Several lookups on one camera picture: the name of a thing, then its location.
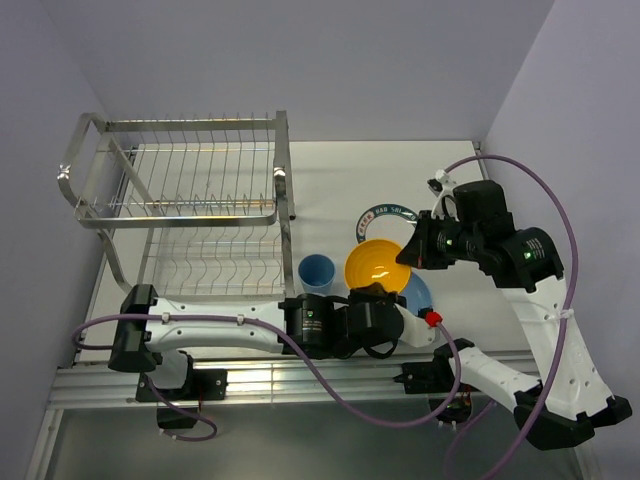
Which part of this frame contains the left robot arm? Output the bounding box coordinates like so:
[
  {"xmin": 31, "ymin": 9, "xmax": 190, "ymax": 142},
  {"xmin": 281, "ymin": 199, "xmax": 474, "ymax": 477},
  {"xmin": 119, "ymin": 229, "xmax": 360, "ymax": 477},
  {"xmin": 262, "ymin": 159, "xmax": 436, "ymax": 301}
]
[{"xmin": 108, "ymin": 284, "xmax": 437, "ymax": 399}]

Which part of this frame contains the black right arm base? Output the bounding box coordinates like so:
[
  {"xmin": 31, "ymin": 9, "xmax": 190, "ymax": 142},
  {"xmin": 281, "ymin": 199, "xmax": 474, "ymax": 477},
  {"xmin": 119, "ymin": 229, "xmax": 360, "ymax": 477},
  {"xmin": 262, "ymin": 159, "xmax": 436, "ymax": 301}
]
[{"xmin": 393, "ymin": 360, "xmax": 473, "ymax": 428}]

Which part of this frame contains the blue plate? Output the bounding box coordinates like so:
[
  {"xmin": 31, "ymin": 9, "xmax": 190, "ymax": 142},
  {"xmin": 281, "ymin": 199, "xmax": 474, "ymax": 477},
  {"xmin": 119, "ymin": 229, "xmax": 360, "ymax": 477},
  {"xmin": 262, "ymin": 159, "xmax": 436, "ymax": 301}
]
[{"xmin": 399, "ymin": 273, "xmax": 433, "ymax": 316}]

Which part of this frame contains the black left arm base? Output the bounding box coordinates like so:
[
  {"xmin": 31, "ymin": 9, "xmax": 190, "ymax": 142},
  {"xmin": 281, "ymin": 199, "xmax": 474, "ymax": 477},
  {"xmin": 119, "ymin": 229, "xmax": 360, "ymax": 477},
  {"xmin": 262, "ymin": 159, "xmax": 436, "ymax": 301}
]
[{"xmin": 135, "ymin": 369, "xmax": 228, "ymax": 436}]

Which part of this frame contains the stainless steel dish rack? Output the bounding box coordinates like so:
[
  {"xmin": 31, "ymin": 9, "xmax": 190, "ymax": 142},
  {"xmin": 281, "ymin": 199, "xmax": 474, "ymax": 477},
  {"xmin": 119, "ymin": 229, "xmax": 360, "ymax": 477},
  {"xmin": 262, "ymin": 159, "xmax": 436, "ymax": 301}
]
[{"xmin": 57, "ymin": 111, "xmax": 296, "ymax": 307}]

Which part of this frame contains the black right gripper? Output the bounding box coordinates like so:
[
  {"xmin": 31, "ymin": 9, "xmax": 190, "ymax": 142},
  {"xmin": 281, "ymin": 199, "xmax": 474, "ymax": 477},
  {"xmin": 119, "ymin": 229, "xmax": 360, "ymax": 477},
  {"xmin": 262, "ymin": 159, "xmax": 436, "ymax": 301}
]
[{"xmin": 398, "ymin": 208, "xmax": 483, "ymax": 267}]

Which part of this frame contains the yellow bowl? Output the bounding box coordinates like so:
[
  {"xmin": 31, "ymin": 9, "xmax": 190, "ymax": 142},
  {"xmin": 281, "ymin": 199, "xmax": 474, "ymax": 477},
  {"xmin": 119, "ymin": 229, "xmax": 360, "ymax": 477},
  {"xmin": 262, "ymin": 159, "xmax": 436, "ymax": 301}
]
[{"xmin": 344, "ymin": 238, "xmax": 411, "ymax": 292}]

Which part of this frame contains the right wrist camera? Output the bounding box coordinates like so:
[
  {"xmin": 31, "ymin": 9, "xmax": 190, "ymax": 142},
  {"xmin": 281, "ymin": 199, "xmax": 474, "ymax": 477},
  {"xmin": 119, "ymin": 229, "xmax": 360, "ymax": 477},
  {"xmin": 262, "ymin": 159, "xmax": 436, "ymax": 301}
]
[{"xmin": 427, "ymin": 170, "xmax": 457, "ymax": 219}]

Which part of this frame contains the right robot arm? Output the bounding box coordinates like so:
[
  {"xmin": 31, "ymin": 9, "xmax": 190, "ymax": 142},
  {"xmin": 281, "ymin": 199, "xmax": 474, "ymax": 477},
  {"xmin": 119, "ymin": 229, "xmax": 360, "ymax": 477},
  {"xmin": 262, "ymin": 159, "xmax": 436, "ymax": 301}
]
[{"xmin": 396, "ymin": 178, "xmax": 632, "ymax": 450}]

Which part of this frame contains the white plate green rim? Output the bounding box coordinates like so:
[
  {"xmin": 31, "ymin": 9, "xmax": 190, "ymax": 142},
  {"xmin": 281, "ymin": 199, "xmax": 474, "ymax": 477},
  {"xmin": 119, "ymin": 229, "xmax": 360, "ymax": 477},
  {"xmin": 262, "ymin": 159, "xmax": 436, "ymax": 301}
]
[{"xmin": 355, "ymin": 203, "xmax": 417, "ymax": 247}]

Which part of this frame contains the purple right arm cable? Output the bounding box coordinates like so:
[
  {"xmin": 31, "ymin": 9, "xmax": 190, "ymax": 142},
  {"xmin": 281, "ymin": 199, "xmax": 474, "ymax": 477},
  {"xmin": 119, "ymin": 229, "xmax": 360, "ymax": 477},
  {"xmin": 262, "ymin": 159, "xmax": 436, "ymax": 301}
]
[{"xmin": 430, "ymin": 154, "xmax": 579, "ymax": 480}]

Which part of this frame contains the tall blue plastic cup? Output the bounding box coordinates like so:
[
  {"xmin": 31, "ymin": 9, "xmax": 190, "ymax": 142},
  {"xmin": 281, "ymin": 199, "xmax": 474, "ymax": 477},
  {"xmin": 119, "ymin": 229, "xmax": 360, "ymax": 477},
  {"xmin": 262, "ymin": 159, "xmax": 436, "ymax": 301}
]
[{"xmin": 298, "ymin": 254, "xmax": 336, "ymax": 295}]

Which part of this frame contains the aluminium mounting rail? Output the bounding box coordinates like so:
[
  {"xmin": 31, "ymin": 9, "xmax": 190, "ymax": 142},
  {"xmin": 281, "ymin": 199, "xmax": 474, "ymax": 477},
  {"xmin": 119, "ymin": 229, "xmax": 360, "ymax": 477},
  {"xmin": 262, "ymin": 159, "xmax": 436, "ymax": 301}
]
[{"xmin": 47, "ymin": 349, "xmax": 551, "ymax": 412}]

